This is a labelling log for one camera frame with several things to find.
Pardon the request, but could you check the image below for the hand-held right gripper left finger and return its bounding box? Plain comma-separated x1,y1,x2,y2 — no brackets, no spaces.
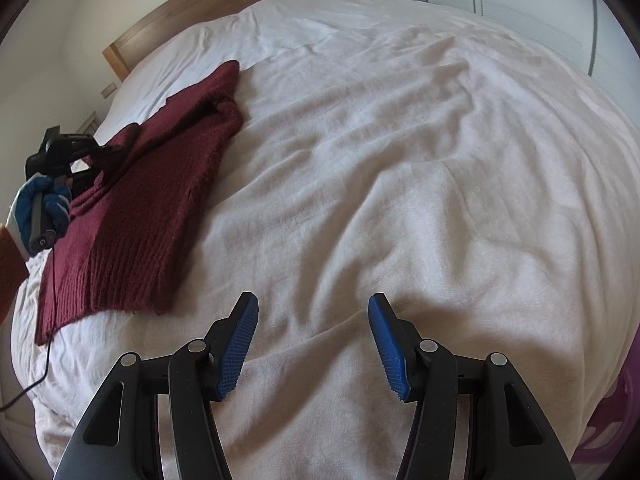
52,291,260,480

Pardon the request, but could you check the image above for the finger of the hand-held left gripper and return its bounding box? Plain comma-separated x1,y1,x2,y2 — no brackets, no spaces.
72,159,110,183
92,143,127,161

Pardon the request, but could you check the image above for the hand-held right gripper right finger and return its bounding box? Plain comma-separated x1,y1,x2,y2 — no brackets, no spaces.
367,294,576,480

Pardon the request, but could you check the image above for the maroon knitted sweater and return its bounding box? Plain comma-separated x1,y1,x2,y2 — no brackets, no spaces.
34,60,245,347

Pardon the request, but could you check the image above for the person's left hand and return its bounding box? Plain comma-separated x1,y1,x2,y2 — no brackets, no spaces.
9,174,74,252

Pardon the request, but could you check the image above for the wooden headboard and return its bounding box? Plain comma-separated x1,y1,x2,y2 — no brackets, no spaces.
102,0,348,83

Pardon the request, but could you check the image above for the bed with white sheet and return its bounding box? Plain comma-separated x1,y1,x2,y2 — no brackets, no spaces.
10,0,640,480

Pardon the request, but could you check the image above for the purple cloth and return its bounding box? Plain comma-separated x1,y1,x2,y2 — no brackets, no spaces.
570,330,640,480

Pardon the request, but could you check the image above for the white wardrobe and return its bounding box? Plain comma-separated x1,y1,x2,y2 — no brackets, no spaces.
400,0,626,78

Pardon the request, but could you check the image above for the black cable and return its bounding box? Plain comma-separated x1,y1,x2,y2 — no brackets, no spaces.
0,245,57,411

